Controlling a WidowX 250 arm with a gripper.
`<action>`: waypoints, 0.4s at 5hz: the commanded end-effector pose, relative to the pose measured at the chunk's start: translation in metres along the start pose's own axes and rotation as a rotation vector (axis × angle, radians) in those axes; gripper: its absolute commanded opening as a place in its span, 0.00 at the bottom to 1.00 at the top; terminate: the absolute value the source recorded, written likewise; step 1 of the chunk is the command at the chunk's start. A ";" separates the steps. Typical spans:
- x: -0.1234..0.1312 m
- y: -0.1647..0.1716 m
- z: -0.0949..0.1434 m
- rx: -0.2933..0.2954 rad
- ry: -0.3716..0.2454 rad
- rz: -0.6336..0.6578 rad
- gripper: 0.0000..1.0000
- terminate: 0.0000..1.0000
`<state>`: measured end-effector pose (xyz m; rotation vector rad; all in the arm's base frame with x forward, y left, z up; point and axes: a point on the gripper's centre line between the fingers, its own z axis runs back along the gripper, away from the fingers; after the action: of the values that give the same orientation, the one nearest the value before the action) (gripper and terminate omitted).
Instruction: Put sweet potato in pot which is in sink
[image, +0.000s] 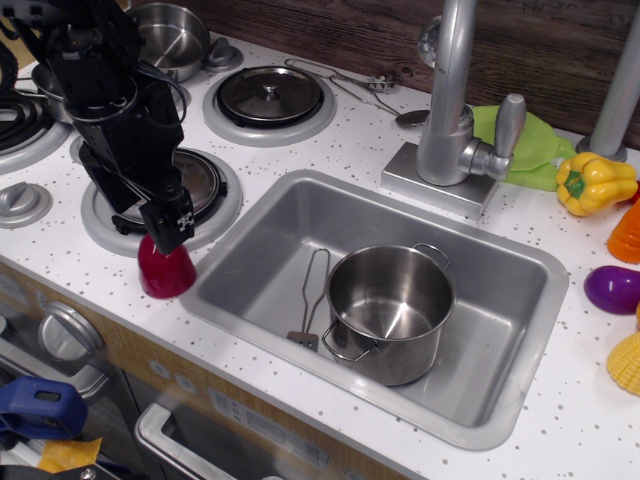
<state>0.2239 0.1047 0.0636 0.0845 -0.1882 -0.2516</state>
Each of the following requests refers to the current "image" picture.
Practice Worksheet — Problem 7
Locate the steel lid front burner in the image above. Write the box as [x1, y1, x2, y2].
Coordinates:
[117, 149, 228, 226]

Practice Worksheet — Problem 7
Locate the metal wire ladle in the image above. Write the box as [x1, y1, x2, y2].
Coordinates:
[285, 57, 430, 128]

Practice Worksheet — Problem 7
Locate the steel lid burner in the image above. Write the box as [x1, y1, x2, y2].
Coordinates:
[117, 149, 228, 226]
[215, 66, 325, 129]

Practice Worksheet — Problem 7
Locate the black coil burner left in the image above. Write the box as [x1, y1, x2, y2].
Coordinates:
[1, 91, 53, 153]

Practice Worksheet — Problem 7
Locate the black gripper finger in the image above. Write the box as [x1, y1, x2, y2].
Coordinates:
[139, 197, 194, 253]
[111, 214, 148, 235]

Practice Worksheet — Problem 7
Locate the metal wire spatula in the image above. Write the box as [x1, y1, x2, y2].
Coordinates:
[286, 248, 331, 352]

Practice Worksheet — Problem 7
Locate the grey vertical pole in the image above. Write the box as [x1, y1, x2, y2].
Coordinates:
[576, 10, 639, 162]

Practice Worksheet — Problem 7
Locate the green cloth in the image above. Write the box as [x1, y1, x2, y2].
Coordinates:
[504, 113, 576, 192]

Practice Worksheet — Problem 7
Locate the silver toy faucet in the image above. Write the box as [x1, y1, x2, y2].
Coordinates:
[381, 1, 526, 219]

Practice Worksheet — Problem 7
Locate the steel lid back burner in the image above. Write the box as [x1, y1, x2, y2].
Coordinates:
[215, 66, 325, 129]

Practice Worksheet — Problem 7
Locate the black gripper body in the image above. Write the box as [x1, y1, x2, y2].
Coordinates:
[78, 127, 192, 213]

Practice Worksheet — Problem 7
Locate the grey sink basin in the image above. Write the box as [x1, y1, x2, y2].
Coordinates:
[181, 170, 569, 450]

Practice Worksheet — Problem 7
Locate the grey stove knob back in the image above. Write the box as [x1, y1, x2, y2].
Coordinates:
[202, 37, 244, 72]

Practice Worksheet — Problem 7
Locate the yellow toy corn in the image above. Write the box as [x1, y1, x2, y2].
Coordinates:
[606, 332, 640, 396]

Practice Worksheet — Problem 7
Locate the metal wire whisk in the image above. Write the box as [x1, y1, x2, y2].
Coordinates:
[328, 72, 401, 115]

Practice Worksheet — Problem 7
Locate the silver oven door handle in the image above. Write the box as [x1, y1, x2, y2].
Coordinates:
[133, 402, 281, 480]

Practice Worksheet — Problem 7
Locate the steel pot in sink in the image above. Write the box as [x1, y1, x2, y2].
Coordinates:
[322, 243, 456, 387]

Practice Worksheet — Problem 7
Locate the purple toy eggplant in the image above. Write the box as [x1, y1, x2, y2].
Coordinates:
[584, 266, 639, 315]

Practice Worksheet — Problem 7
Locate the small steel pan left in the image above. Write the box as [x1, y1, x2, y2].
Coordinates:
[15, 64, 72, 125]

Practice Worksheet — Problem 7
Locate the yellow tape piece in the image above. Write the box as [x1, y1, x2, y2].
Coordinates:
[37, 438, 102, 474]

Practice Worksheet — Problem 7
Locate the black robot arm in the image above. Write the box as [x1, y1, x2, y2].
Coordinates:
[1, 1, 194, 255]

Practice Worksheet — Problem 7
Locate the silver oven knob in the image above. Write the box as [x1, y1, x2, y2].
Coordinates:
[38, 301, 105, 362]

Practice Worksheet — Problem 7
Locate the orange toy vegetable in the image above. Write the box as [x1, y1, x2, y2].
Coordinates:
[607, 202, 640, 264]

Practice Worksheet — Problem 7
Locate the grey stove knob front left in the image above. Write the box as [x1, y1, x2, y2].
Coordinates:
[1, 182, 52, 229]

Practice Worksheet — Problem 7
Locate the grey stove knob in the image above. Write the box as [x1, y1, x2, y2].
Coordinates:
[202, 37, 244, 72]
[1, 182, 52, 229]

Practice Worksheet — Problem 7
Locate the yellow toy bell pepper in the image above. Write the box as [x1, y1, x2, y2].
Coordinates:
[556, 152, 638, 217]

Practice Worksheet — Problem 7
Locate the steel pot back burner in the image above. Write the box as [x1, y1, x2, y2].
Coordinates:
[126, 2, 210, 83]

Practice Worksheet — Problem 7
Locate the red toy sweet potato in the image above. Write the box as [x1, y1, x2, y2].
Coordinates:
[137, 234, 197, 299]

